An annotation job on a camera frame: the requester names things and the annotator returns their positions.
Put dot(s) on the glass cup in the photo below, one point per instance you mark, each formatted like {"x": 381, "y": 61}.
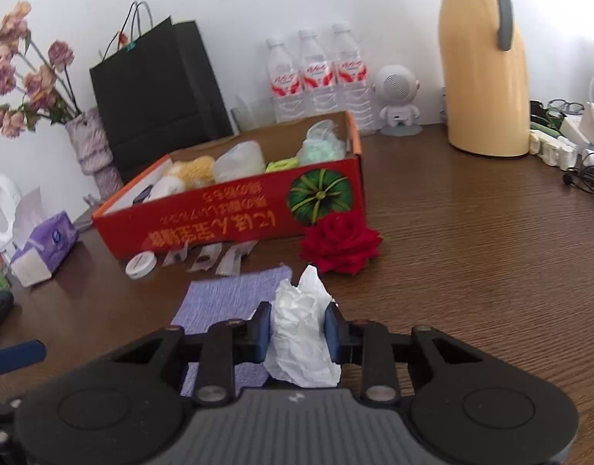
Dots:
{"x": 250, "y": 115}

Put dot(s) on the white power strip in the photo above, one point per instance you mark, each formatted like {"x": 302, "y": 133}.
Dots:
{"x": 560, "y": 152}

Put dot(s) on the purple cloth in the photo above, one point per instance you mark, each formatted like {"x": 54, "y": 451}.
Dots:
{"x": 213, "y": 300}

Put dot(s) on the dried pink flowers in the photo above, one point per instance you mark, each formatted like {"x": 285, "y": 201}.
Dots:
{"x": 41, "y": 78}

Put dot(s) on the black earphones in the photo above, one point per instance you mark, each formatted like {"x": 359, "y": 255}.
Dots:
{"x": 581, "y": 178}

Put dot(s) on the right water bottle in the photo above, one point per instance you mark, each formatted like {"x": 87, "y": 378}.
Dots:
{"x": 353, "y": 74}

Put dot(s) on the translucent plastic bottle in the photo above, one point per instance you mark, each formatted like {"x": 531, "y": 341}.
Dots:
{"x": 243, "y": 160}

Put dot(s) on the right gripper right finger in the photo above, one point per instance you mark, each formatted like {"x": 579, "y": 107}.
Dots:
{"x": 337, "y": 334}

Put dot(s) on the green plastic bag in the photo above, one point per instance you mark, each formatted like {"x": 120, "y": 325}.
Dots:
{"x": 321, "y": 144}

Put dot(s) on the water bottle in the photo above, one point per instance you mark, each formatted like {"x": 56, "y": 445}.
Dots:
{"x": 318, "y": 73}
{"x": 353, "y": 74}
{"x": 285, "y": 81}

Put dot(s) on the black paper bag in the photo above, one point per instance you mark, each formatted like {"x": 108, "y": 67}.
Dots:
{"x": 157, "y": 96}

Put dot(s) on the purple tissue pack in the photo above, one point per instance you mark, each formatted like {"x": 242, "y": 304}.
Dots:
{"x": 41, "y": 243}

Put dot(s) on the yellow plush toy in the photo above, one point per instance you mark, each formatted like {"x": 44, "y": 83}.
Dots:
{"x": 194, "y": 174}

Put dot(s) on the red rose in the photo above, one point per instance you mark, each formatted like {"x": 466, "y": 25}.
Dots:
{"x": 340, "y": 242}

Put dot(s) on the white tissue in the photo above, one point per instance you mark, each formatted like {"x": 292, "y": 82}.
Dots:
{"x": 298, "y": 351}

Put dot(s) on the red cardboard box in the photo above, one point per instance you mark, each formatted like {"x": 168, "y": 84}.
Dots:
{"x": 264, "y": 206}

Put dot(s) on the knitted purple vase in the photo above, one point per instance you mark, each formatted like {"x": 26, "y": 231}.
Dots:
{"x": 91, "y": 146}

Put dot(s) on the white jug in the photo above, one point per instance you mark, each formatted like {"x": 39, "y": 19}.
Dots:
{"x": 10, "y": 196}

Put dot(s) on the middle water bottle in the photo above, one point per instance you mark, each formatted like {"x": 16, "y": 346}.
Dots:
{"x": 318, "y": 73}

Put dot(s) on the white tape roll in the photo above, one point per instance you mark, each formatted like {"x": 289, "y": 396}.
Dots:
{"x": 141, "y": 265}

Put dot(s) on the yellow thermos jug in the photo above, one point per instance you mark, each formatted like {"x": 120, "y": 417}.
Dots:
{"x": 485, "y": 74}

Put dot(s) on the eyeglasses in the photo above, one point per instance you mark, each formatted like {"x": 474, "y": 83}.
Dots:
{"x": 565, "y": 107}

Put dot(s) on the white robot figurine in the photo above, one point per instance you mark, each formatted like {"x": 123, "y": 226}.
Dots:
{"x": 396, "y": 87}

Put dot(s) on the small wrapper packets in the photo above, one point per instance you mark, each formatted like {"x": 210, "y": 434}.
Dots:
{"x": 225, "y": 263}

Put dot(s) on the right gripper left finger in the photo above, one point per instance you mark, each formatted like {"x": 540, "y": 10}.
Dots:
{"x": 259, "y": 332}

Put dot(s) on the left water bottle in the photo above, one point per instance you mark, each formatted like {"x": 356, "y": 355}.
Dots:
{"x": 285, "y": 81}

